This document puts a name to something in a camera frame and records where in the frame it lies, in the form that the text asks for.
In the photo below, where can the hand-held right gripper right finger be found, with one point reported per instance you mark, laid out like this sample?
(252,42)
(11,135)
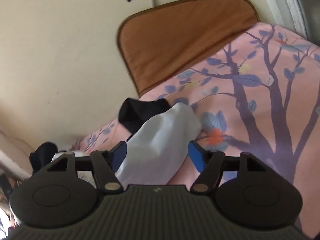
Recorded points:
(197,157)

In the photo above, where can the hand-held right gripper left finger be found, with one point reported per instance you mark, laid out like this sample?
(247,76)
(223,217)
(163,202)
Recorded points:
(119,156)

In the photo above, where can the white t-shirt with black panel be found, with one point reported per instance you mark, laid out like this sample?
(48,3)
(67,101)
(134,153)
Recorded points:
(160,140)

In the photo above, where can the pink tree-print bedsheet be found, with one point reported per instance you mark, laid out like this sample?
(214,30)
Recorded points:
(262,120)

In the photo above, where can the black folded sweater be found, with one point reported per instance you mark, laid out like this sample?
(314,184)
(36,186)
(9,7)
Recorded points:
(41,155)

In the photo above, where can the brown cushion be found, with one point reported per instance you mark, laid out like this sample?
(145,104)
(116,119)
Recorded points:
(180,37)

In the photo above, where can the white window frame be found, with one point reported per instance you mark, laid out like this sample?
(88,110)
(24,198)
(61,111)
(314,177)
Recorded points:
(285,2)

